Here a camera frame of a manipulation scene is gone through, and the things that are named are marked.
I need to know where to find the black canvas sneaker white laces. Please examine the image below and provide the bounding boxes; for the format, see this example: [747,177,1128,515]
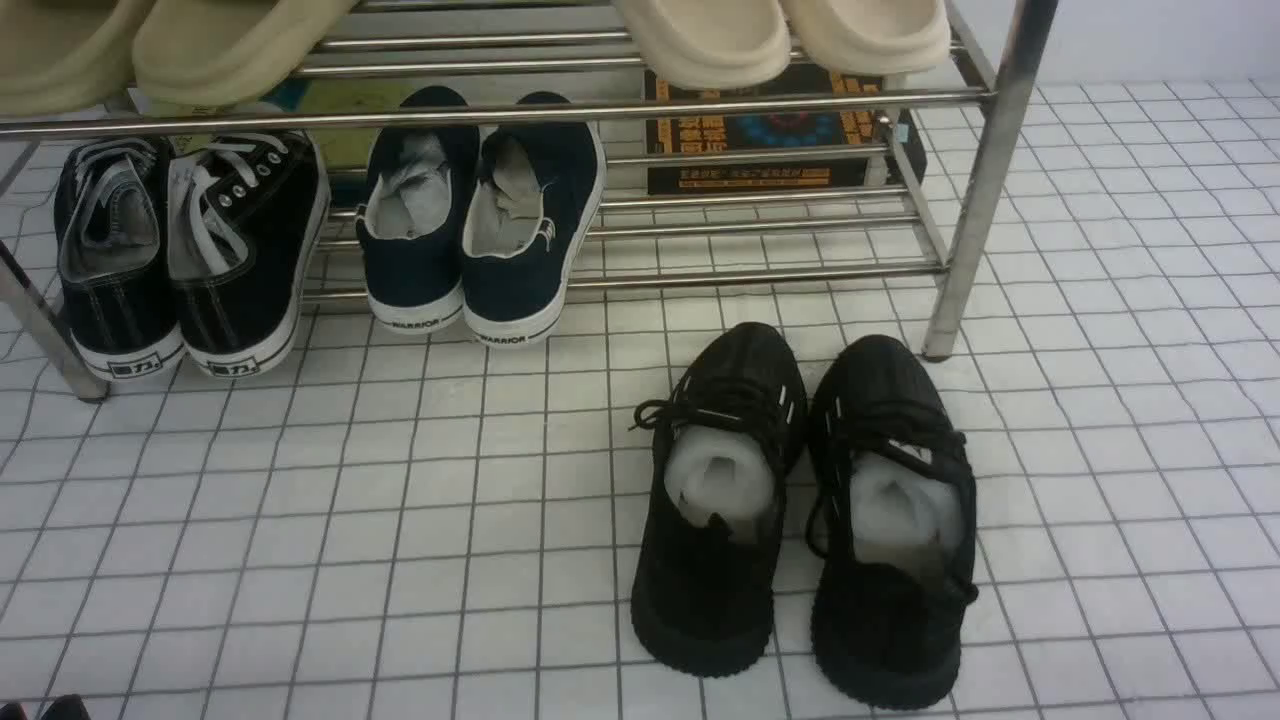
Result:
[52,136,186,380]

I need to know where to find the navy slip-on shoe right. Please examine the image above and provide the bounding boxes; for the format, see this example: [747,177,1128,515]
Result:
[461,120,607,348]

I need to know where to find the navy slip-on shoe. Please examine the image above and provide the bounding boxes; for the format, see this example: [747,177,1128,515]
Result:
[355,124,481,334]
[461,120,607,348]

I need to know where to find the steel shoe rack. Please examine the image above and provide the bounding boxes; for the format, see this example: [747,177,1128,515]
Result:
[3,1,1059,404]

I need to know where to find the navy slip-on shoe left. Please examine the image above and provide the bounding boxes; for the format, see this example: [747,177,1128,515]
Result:
[355,124,481,334]

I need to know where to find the black knit sneaker left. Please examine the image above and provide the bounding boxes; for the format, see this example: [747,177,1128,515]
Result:
[630,322,808,678]

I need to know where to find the black knit sneaker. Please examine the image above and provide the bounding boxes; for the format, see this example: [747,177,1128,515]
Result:
[805,334,979,711]
[630,322,808,678]

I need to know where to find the black orange printed box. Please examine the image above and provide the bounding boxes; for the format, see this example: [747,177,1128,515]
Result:
[643,61,884,196]

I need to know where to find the black knit sneaker right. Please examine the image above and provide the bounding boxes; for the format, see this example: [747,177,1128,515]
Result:
[805,334,979,711]

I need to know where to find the cream slipper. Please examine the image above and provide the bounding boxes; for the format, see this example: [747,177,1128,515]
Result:
[781,1,952,76]
[612,1,792,90]

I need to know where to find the yellow green flat box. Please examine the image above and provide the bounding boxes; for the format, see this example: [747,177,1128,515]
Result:
[104,79,411,211]

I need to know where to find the cream slipper far right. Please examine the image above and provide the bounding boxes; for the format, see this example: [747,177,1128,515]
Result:
[781,1,952,76]

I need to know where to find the black canvas sneaker white sole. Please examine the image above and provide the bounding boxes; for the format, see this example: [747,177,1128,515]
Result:
[166,129,332,380]

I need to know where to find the beige slipper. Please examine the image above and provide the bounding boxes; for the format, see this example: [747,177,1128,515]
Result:
[132,1,356,108]
[1,1,154,117]

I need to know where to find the beige slipper far left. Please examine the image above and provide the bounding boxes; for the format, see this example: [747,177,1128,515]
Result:
[1,1,154,117]

